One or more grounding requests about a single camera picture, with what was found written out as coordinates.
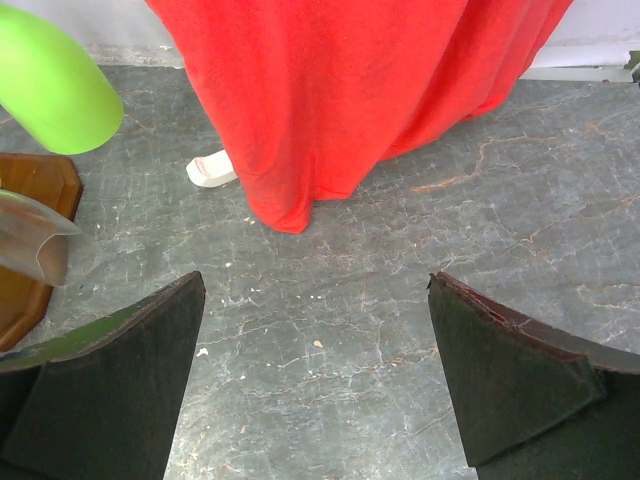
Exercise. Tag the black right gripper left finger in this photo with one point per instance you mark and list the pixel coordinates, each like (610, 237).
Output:
(103, 400)

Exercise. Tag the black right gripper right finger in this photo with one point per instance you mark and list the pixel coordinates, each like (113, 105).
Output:
(532, 401)

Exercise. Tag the clear wine glass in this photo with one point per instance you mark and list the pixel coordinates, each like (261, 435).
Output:
(39, 242)

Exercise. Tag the gold wire glass rack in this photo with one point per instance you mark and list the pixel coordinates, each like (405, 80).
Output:
(40, 195)

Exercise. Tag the green plastic goblet front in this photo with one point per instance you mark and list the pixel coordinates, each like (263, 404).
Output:
(53, 88)

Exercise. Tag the white block behind rack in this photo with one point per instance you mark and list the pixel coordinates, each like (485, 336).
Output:
(211, 171)

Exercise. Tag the red cloth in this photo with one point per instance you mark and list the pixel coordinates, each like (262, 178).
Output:
(309, 96)

